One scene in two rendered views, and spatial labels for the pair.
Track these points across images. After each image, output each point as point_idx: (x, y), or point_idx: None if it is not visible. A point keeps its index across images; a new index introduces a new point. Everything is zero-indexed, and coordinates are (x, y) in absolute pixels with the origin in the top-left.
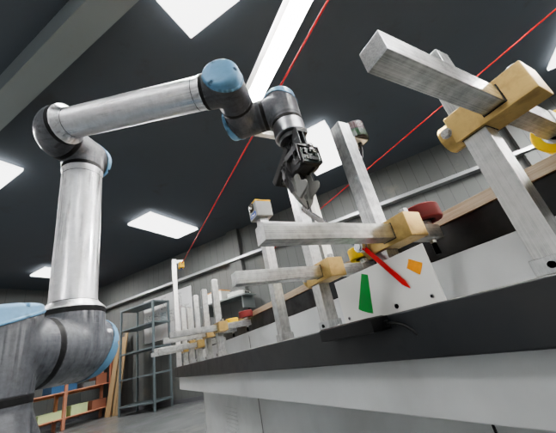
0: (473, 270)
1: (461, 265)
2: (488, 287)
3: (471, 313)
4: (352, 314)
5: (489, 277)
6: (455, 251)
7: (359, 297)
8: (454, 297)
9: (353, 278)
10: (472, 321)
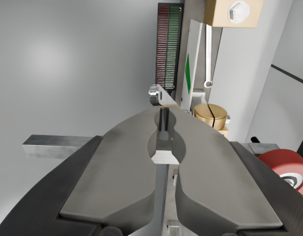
0: (285, 130)
1: (295, 127)
2: (274, 124)
3: (169, 139)
4: (189, 39)
5: (276, 132)
6: None
7: (188, 63)
8: (286, 92)
9: (192, 70)
10: (169, 135)
